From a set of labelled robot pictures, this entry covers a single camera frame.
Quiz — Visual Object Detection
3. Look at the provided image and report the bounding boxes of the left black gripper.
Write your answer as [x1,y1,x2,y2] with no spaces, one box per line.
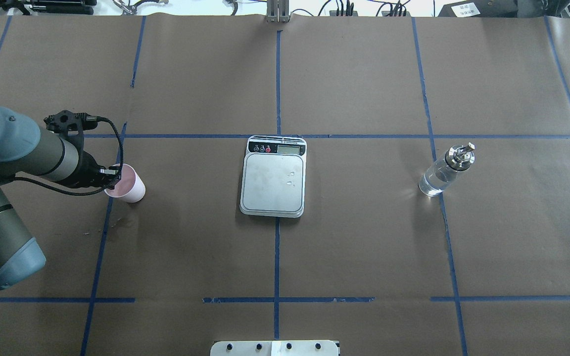
[70,150,120,190]

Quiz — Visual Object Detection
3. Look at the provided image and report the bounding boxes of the pink plastic cup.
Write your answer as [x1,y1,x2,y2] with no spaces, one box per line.
[103,164,145,203]

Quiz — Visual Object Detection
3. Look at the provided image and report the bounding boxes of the glass sauce bottle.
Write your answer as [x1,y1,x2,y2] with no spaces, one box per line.
[418,142,476,197]

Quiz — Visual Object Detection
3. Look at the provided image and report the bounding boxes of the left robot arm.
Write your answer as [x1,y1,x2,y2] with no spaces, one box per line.
[0,106,124,290]

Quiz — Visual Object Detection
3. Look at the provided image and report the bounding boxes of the digital kitchen scale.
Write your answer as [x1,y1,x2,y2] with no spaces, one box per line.
[239,135,307,219]

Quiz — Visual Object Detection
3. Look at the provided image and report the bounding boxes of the black power strip box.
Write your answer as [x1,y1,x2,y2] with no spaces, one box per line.
[437,0,518,18]

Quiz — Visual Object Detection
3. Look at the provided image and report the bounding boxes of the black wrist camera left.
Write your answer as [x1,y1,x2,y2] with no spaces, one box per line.
[43,110,98,137]

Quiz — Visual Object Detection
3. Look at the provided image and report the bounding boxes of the aluminium frame post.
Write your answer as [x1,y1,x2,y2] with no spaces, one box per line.
[266,0,291,23]

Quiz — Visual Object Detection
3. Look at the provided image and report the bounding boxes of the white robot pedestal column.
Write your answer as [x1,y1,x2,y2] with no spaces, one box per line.
[210,340,341,356]

